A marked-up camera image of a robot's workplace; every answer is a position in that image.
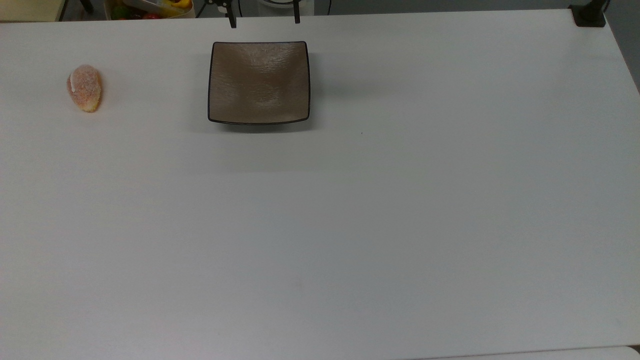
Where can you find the box of toy fruit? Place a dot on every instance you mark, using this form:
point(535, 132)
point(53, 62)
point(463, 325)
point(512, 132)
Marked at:
point(150, 9)

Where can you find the square brown ceramic plate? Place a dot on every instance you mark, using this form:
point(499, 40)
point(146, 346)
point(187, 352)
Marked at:
point(259, 82)

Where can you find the sugar-coated bread roll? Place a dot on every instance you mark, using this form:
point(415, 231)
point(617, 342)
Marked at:
point(85, 88)

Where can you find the beige side table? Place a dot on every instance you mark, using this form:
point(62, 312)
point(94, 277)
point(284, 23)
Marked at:
point(30, 9)

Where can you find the white adjoining table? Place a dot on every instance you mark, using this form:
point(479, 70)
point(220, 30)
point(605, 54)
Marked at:
point(550, 354)

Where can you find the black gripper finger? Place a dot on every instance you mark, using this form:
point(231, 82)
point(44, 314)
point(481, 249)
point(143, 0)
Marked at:
point(231, 17)

